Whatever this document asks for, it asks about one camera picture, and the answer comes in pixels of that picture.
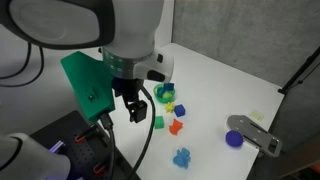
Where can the lime green toy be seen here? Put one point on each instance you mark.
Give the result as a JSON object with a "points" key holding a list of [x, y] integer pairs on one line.
{"points": [[167, 95]]}

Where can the blue polyhedron toy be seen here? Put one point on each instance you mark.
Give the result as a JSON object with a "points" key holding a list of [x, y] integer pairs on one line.
{"points": [[180, 110]]}

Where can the grey metal plate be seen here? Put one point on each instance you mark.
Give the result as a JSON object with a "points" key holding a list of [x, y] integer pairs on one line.
{"points": [[258, 131]]}

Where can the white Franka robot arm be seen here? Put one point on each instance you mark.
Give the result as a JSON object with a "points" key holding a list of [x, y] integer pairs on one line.
{"points": [[133, 26]]}

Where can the teal green toy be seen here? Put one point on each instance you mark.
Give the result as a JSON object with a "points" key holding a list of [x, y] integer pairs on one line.
{"points": [[160, 92]]}

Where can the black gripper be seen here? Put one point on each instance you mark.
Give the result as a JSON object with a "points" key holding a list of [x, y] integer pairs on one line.
{"points": [[125, 87]]}

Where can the yellow spiky star toy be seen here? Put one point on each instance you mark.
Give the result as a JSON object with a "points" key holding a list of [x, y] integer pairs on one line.
{"points": [[169, 107]]}

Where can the purple ball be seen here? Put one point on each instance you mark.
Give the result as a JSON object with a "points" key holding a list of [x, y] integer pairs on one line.
{"points": [[234, 138]]}

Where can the red and black clamp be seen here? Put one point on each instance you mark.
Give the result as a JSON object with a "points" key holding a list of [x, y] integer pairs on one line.
{"points": [[83, 135], [101, 166]]}

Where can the green plastic bowl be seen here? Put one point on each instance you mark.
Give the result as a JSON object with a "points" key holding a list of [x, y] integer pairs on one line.
{"points": [[156, 94]]}

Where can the black tripod pole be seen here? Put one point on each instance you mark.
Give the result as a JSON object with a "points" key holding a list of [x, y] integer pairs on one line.
{"points": [[301, 70]]}

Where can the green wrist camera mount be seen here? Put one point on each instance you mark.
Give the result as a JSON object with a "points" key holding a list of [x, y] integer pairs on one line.
{"points": [[86, 80]]}

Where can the light blue toy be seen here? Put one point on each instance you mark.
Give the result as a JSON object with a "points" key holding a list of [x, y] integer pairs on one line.
{"points": [[181, 158]]}

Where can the pale yellow sticker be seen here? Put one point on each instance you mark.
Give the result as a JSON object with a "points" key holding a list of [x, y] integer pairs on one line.
{"points": [[257, 115]]}

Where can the dark blue cube toy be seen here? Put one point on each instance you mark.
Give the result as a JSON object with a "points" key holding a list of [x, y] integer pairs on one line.
{"points": [[169, 86]]}

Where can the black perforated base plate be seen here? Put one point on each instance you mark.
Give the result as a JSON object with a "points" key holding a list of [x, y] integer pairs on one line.
{"points": [[71, 155]]}

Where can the orange toy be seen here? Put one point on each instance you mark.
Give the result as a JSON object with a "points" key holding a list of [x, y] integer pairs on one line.
{"points": [[175, 127]]}

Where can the green block toy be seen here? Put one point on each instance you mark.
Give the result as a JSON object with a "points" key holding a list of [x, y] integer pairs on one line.
{"points": [[159, 122]]}

